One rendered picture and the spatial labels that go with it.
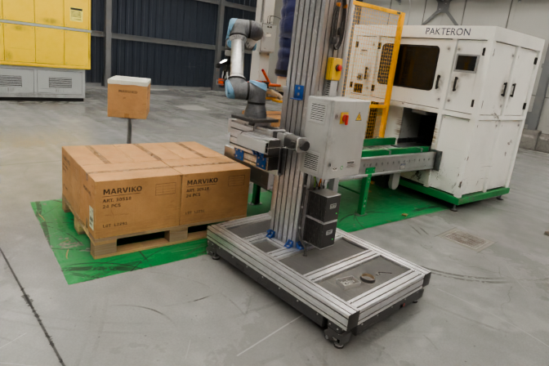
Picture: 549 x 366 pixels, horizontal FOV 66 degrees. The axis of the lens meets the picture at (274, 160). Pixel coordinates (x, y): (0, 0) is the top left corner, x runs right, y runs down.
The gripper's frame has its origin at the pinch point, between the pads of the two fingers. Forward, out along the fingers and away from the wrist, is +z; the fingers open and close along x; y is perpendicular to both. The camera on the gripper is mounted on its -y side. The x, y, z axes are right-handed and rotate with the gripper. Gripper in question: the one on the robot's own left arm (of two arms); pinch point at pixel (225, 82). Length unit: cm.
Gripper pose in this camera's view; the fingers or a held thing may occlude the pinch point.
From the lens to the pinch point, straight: 338.2
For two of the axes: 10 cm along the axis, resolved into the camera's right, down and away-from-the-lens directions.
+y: 8.2, -0.5, 5.6
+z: -1.1, 9.6, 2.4
